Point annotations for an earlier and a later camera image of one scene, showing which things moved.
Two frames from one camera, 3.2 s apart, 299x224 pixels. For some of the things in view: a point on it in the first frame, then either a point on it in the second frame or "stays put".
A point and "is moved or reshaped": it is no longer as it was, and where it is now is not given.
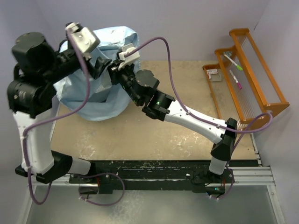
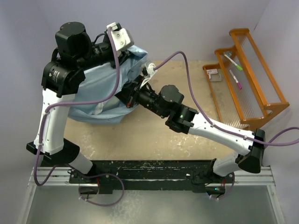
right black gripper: x=115 y=72 → x=129 y=94
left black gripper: x=96 y=70 → x=123 y=55
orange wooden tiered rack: x=240 y=84 stays put
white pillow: x=104 y=80 → x=113 y=102
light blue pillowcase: x=105 y=99 is moved or reshaped
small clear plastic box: x=213 y=75 stays put
